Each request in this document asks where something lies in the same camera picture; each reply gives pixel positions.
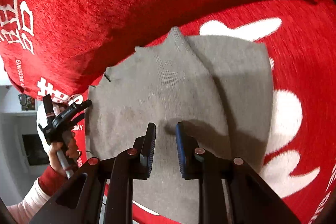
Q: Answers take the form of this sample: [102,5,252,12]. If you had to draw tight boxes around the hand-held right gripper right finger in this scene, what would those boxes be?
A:
[175,122,302,224]

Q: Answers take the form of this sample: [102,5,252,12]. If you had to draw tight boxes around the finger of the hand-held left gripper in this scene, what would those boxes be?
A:
[69,112,86,130]
[76,100,92,113]

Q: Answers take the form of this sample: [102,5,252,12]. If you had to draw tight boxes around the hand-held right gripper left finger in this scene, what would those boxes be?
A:
[29,122,157,224]

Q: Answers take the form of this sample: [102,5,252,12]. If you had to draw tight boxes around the grey knit garment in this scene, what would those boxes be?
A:
[84,27,273,224]

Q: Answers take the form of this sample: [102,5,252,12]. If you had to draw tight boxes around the person's left forearm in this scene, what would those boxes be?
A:
[7,164,72,224]

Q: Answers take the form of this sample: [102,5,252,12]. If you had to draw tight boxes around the person's left hand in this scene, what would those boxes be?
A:
[47,132,79,178]

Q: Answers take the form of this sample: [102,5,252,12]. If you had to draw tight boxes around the white cabinet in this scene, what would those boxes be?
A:
[0,85,51,169]

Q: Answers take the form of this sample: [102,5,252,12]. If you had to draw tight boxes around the red printed pillow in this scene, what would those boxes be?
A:
[0,0,328,102]

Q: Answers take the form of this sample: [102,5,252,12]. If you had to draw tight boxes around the red printed blanket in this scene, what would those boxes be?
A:
[71,1,336,224]

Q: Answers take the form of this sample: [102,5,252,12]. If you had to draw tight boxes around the small picture frame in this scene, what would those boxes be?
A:
[18,94,36,111]

